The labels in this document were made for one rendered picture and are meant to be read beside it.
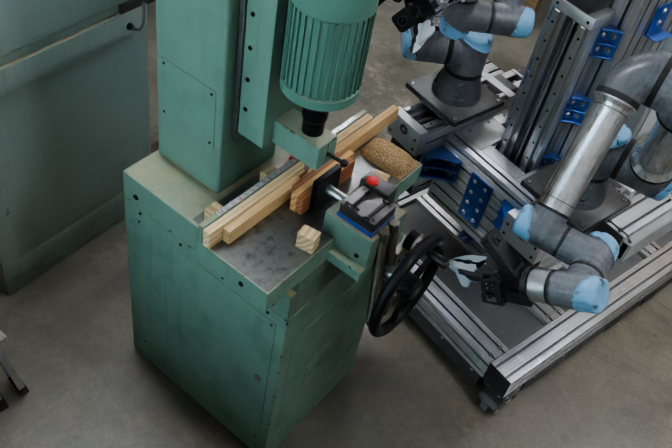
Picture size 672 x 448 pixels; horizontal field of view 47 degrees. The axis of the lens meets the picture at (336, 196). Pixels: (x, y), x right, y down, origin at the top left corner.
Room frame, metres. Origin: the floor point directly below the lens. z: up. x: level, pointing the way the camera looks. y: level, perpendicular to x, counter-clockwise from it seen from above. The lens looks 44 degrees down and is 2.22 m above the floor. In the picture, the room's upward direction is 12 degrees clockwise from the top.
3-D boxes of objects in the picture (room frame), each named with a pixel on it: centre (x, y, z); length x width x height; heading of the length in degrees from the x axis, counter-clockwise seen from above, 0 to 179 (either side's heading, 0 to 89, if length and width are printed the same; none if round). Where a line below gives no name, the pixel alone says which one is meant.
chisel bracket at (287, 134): (1.38, 0.10, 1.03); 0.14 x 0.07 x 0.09; 60
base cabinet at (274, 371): (1.42, 0.19, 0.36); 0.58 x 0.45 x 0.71; 60
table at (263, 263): (1.30, 0.00, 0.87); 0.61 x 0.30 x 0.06; 150
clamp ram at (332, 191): (1.30, 0.00, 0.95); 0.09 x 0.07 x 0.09; 150
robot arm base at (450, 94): (1.99, -0.30, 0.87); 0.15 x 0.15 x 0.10
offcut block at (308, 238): (1.17, 0.04, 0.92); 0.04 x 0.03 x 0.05; 70
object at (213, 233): (1.36, 0.11, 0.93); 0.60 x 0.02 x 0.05; 150
